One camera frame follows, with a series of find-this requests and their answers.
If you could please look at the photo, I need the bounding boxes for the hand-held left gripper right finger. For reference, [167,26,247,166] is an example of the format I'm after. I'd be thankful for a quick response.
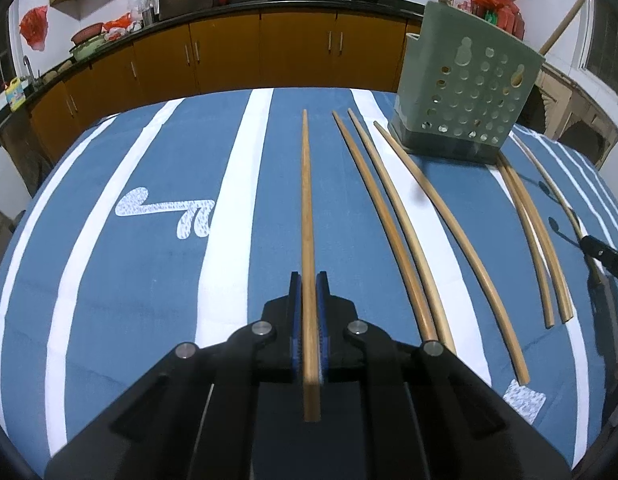
[316,271,574,480]

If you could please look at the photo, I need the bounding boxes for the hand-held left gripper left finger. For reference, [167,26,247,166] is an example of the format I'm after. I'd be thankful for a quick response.
[43,271,303,480]

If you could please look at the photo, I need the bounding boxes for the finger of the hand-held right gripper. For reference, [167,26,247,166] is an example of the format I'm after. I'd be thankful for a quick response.
[578,234,618,287]

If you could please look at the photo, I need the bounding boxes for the green perforated utensil holder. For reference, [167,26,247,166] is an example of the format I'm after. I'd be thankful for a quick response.
[388,0,546,164]

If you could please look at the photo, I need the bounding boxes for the beige carved side table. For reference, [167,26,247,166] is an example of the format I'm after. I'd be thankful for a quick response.
[514,64,618,168]

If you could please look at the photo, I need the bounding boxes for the barred window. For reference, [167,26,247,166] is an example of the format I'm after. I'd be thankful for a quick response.
[0,7,16,108]
[585,0,618,93]

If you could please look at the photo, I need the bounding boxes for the wooden pole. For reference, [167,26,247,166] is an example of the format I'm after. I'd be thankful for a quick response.
[538,0,596,57]

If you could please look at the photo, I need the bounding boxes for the red packages pile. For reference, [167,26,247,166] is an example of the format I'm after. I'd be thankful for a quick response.
[466,0,526,42]

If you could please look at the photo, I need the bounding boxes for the orange wooden base cabinets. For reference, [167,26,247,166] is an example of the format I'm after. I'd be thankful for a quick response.
[28,8,426,162]

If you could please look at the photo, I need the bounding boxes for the black countertop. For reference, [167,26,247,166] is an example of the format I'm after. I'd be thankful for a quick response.
[0,0,427,133]

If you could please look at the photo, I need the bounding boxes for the green basin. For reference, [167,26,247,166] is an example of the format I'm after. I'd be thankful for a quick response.
[68,39,112,62]

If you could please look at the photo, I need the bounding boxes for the red basin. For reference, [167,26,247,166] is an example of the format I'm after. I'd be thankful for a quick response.
[70,22,106,46]

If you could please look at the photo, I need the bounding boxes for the yellow detergent bottle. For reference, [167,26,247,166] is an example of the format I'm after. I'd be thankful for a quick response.
[4,76,27,112]

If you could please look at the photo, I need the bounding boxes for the metal faucet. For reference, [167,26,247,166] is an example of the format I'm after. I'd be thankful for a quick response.
[22,55,41,90]

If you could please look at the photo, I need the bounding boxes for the hanging red plastic bag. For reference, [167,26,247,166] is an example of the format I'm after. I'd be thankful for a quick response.
[18,5,49,52]

